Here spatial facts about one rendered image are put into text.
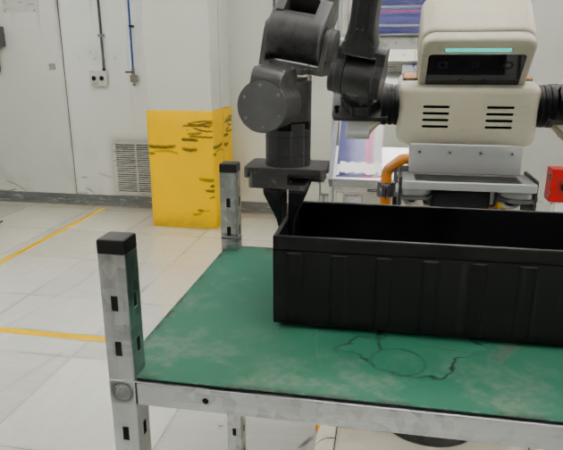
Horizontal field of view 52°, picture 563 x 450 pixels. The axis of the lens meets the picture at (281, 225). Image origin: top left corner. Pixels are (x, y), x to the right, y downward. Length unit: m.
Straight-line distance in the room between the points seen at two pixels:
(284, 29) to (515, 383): 0.46
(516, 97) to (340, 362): 0.75
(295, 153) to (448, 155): 0.57
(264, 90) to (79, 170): 4.83
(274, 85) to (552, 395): 0.42
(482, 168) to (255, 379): 0.77
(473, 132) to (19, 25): 4.72
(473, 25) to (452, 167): 0.27
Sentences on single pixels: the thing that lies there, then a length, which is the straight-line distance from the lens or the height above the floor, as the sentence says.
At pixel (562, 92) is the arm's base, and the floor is 1.20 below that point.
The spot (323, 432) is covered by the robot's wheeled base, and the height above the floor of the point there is 0.27.
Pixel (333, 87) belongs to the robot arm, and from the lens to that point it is 1.13.
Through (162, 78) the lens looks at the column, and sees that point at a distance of 4.41.
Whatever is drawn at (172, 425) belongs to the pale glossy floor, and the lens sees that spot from 2.21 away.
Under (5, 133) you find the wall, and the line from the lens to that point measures 5.74.
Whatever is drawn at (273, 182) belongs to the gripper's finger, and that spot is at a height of 1.12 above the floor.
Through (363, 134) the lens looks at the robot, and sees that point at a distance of 1.23.
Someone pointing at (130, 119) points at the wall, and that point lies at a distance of 5.11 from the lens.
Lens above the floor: 1.27
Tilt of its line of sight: 16 degrees down
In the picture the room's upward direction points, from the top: straight up
